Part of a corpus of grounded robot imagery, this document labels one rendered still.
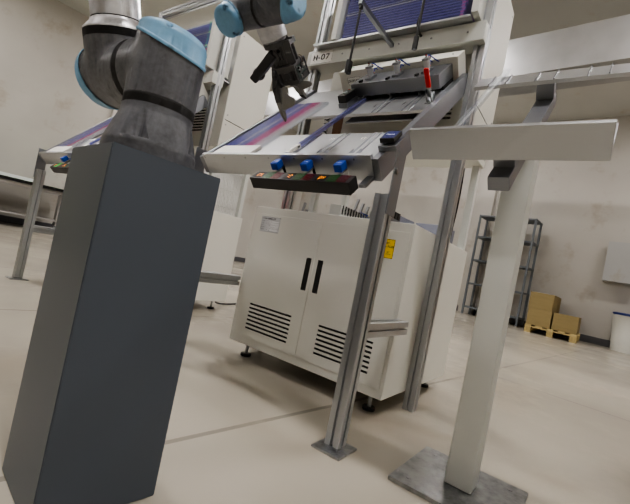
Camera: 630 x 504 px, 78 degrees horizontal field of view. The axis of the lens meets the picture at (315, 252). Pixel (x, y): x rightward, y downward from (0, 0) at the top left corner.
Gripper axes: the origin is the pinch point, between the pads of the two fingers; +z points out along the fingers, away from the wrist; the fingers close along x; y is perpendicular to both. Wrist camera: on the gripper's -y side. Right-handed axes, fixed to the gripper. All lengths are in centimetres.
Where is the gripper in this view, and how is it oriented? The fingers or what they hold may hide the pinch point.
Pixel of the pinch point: (294, 110)
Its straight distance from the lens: 127.6
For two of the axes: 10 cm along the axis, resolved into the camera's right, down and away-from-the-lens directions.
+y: 8.7, 0.5, -4.9
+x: 3.8, -7.0, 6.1
